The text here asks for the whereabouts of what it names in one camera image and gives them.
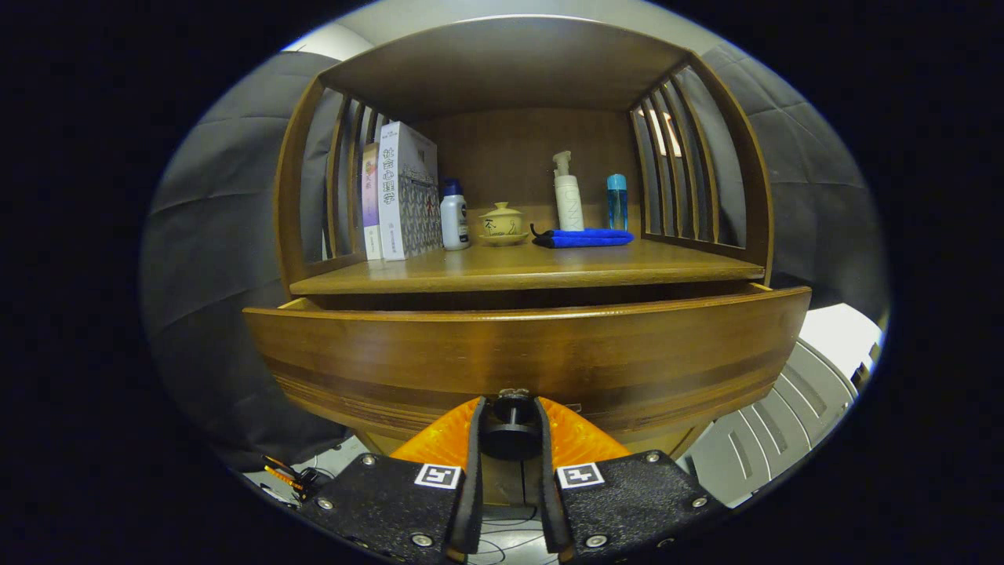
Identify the wooden cabinet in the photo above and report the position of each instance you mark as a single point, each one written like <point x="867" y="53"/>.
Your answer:
<point x="510" y="71"/>

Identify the wooden drawer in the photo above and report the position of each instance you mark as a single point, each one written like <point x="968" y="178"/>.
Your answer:
<point x="518" y="345"/>

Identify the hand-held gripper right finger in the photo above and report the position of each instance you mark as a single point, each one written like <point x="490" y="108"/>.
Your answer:
<point x="545" y="471"/>

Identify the yellow lidded teacup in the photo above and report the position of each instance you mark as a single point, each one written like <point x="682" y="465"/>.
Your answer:
<point x="502" y="224"/>

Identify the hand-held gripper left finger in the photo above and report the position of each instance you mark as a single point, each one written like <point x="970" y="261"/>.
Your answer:
<point x="476" y="471"/>

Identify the white pump bottle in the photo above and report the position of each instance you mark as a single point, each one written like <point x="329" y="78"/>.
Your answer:
<point x="568" y="204"/>

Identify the thin pink book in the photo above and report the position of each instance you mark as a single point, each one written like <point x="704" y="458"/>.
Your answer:
<point x="371" y="204"/>

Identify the white drawer unit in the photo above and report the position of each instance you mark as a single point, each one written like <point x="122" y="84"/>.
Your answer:
<point x="784" y="408"/>

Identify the orange black tool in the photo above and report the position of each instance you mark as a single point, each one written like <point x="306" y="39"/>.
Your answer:
<point x="282" y="475"/>

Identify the clear blue bottle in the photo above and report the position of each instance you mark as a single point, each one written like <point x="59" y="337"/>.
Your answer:
<point x="617" y="204"/>

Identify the wooden countertop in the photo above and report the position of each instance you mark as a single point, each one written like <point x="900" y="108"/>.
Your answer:
<point x="510" y="267"/>

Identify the wooden cabinet door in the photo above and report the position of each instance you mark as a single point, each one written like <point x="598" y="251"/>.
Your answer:
<point x="532" y="486"/>
<point x="502" y="482"/>

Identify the thick white book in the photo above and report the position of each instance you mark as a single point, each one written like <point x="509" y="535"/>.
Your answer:
<point x="396" y="196"/>

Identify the black backdrop cloth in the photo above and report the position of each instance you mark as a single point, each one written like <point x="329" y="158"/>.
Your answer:
<point x="220" y="235"/>

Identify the white bottle blue cap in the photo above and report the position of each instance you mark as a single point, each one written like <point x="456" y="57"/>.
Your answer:
<point x="454" y="224"/>

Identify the black drawer knob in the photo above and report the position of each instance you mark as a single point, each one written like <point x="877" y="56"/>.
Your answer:
<point x="511" y="435"/>

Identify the blue folded cloth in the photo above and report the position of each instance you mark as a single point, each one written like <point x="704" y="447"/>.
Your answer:
<point x="584" y="238"/>

